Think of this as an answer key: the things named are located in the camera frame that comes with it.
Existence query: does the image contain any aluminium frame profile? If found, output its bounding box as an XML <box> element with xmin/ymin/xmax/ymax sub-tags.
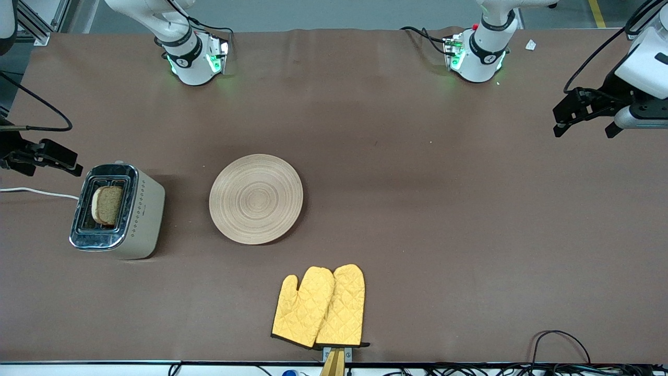
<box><xmin>16</xmin><ymin>0</ymin><xmax>71</xmax><ymax>46</ymax></box>

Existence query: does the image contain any round wooden plate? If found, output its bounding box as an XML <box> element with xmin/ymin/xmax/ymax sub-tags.
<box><xmin>209</xmin><ymin>154</ymin><xmax>304</xmax><ymax>245</ymax></box>

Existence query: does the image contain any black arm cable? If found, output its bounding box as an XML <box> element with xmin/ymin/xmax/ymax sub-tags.
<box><xmin>563</xmin><ymin>0</ymin><xmax>659</xmax><ymax>96</ymax></box>
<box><xmin>0</xmin><ymin>70</ymin><xmax>73</xmax><ymax>132</ymax></box>

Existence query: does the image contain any brown table cover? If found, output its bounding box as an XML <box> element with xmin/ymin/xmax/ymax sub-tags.
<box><xmin>0</xmin><ymin>27</ymin><xmax>668</xmax><ymax>364</ymax></box>

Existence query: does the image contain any black looped cable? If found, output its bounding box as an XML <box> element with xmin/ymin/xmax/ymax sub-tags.
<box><xmin>531</xmin><ymin>330</ymin><xmax>592</xmax><ymax>365</ymax></box>

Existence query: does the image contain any brown toast slice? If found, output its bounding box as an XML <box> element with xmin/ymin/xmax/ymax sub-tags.
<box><xmin>91</xmin><ymin>185</ymin><xmax>125</xmax><ymax>227</ymax></box>

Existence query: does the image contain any yellow wooden stick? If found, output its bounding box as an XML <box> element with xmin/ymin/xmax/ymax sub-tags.
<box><xmin>319</xmin><ymin>349</ymin><xmax>346</xmax><ymax>376</ymax></box>

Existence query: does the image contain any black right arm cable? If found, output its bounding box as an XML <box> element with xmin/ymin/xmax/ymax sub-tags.
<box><xmin>0</xmin><ymin>70</ymin><xmax>73</xmax><ymax>132</ymax></box>

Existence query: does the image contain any white toaster power cable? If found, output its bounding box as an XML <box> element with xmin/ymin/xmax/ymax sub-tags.
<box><xmin>0</xmin><ymin>187</ymin><xmax>80</xmax><ymax>201</ymax></box>

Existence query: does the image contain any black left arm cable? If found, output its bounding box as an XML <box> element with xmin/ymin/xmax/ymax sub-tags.
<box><xmin>563</xmin><ymin>0</ymin><xmax>659</xmax><ymax>96</ymax></box>

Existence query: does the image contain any yellow quilted oven mitt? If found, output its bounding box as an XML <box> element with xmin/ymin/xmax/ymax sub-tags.
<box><xmin>271</xmin><ymin>267</ymin><xmax>335</xmax><ymax>349</ymax></box>
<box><xmin>315</xmin><ymin>264</ymin><xmax>371</xmax><ymax>348</ymax></box>

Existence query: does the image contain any black left base cable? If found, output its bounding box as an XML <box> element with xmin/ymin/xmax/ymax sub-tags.
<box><xmin>400</xmin><ymin>26</ymin><xmax>450</xmax><ymax>56</ymax></box>

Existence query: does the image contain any silver beige toaster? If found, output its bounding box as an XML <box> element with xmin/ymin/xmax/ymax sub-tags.
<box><xmin>69</xmin><ymin>163</ymin><xmax>165</xmax><ymax>260</ymax></box>

